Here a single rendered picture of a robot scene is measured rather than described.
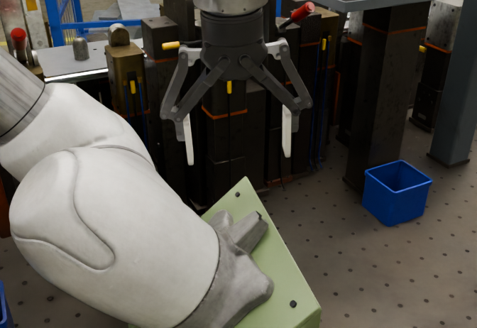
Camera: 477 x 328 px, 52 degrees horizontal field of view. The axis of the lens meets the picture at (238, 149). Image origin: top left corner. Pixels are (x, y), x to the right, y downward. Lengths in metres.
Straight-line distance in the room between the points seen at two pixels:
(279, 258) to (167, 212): 0.16
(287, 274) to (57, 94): 0.38
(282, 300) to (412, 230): 0.56
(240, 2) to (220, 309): 0.36
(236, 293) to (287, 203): 0.54
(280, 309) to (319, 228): 0.49
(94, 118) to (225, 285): 0.28
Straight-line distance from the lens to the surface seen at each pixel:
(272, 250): 0.65
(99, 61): 1.13
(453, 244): 1.11
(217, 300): 0.62
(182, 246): 0.57
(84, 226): 0.53
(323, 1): 0.94
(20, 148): 0.70
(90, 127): 0.69
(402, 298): 0.96
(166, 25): 0.92
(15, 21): 0.95
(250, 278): 0.63
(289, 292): 0.60
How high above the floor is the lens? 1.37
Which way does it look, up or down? 30 degrees down
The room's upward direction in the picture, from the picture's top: straight up
